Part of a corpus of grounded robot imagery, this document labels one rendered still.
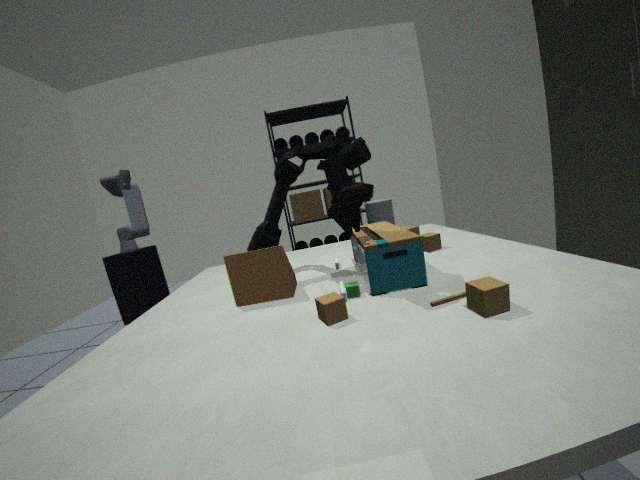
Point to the green block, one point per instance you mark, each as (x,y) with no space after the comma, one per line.
(353,290)

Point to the brown wooden stick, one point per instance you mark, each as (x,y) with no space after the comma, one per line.
(448,299)

